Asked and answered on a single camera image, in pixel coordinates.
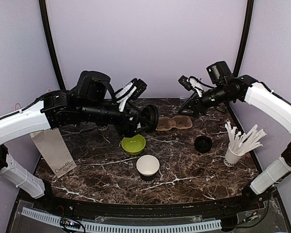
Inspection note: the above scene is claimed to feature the black front rail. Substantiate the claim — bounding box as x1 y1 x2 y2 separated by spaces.
30 194 267 218

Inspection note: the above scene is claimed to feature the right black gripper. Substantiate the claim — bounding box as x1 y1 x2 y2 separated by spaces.
178 83 235 117

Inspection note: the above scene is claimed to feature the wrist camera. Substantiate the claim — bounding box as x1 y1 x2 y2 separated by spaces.
115 78 147 112
178 75 204 97

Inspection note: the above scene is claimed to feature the left black frame post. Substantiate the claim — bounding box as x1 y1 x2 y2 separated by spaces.
38 0 66 90

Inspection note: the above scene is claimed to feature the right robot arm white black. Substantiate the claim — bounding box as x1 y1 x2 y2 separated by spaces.
178 61 291 211

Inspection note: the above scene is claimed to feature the black paper coffee cup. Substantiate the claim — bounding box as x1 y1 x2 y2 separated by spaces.
136 155 160 182

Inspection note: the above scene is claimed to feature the right black frame post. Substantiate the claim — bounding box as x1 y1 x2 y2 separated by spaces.
233 0 254 77

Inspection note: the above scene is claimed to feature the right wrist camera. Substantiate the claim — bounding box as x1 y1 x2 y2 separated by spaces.
178 75 204 97

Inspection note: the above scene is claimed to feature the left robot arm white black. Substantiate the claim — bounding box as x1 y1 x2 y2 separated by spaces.
0 71 158 212

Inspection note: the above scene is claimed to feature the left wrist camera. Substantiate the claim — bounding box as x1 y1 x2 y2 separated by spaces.
115 78 147 112

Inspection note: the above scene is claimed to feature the white cable duct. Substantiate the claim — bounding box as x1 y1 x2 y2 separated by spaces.
21 207 222 233

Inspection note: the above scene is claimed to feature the kraft paper bag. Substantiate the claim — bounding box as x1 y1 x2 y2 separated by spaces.
30 129 77 178

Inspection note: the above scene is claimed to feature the cardboard cup carrier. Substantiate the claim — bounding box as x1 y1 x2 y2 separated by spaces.
156 116 193 132

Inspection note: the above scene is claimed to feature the black frame post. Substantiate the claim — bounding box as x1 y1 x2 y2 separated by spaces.
233 0 254 77
38 0 66 90

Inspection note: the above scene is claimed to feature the bundle of wrapped straws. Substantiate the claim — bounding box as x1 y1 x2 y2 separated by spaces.
225 120 267 155

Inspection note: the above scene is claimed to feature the black plastic lid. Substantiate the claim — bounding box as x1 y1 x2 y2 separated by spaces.
141 104 159 133

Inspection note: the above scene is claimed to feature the white cup holding straws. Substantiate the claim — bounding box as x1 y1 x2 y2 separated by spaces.
224 144 243 167

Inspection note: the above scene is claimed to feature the stack of black lids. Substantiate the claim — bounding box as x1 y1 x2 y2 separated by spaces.
194 136 212 153

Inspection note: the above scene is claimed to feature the green bowl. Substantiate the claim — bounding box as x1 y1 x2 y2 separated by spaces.
121 134 146 155

